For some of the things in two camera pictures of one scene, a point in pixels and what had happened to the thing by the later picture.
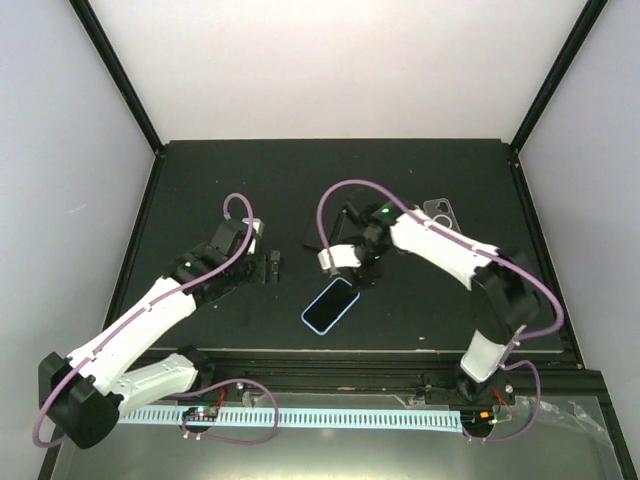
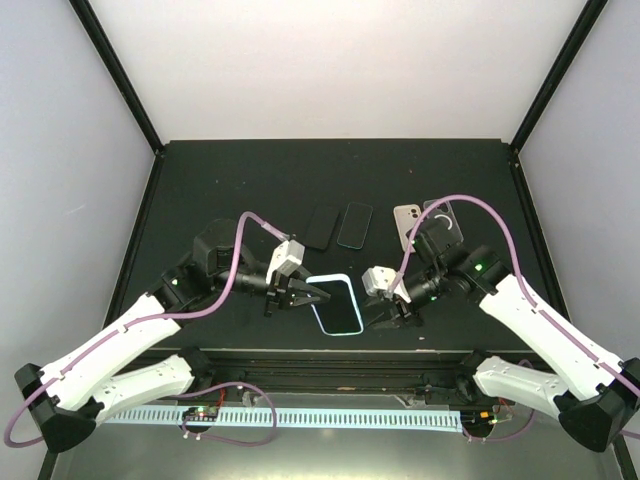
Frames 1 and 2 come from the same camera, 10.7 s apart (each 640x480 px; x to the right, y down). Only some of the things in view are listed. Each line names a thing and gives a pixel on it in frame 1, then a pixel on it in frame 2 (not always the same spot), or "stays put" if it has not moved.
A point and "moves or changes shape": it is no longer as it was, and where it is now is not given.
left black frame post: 117,70 stays put
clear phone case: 441,212 stays put
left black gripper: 259,274 -> 280,286
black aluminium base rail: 543,377 stays put
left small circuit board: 201,413 stays put
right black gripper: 365,276 -> 393,323
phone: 330,306 moves or changes shape
